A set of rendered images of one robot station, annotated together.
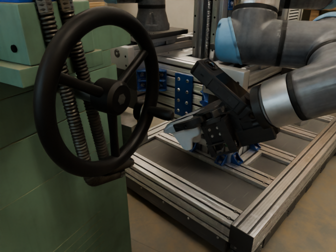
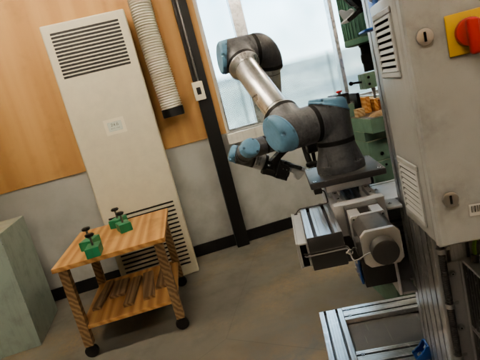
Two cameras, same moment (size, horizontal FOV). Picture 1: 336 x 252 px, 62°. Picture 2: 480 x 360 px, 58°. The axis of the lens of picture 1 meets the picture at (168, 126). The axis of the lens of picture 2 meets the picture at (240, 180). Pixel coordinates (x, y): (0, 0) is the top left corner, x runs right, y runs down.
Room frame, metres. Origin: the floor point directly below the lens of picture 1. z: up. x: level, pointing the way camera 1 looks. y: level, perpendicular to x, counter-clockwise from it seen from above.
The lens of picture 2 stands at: (1.82, -1.33, 1.13)
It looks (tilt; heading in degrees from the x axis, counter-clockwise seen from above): 11 degrees down; 144
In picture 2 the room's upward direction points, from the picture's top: 14 degrees counter-clockwise
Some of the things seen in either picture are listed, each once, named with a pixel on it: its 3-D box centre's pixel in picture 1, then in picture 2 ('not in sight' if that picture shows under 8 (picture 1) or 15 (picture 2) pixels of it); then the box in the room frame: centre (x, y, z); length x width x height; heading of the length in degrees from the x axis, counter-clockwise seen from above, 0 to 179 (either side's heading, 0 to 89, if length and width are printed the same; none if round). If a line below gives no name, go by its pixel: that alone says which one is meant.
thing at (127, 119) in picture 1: (125, 129); not in sight; (0.79, 0.13, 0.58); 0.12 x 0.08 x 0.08; 59
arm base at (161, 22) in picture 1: (151, 16); not in sight; (1.27, 0.07, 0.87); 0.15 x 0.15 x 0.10
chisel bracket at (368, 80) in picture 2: not in sight; (376, 79); (0.65, 0.41, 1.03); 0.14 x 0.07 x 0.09; 59
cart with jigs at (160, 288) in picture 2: not in sight; (128, 268); (-0.54, -0.55, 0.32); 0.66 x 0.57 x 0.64; 149
